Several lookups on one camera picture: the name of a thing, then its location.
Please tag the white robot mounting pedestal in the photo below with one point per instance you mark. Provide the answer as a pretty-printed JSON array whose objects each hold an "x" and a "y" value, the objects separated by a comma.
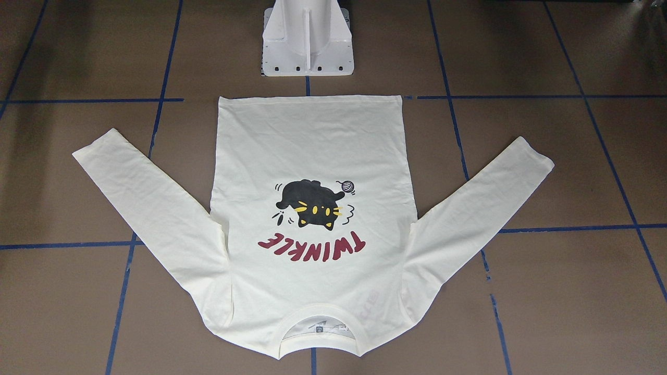
[{"x": 307, "y": 38}]

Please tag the cream long-sleeve cat shirt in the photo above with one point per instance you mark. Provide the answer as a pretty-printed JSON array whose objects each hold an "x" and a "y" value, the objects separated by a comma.
[{"x": 312, "y": 238}]

